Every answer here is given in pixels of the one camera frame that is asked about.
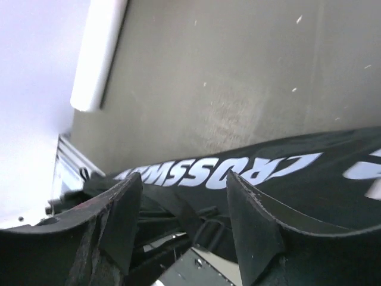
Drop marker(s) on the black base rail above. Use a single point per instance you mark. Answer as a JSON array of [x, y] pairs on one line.
[[177, 264]]

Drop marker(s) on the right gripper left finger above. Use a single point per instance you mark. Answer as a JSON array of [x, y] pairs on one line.
[[90, 244]]

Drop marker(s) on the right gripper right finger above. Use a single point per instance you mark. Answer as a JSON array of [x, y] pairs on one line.
[[278, 245]]

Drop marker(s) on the white shuttlecock tube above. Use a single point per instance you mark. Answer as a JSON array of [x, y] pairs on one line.
[[102, 28]]

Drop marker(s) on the black racket bag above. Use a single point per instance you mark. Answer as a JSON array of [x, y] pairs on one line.
[[316, 184]]

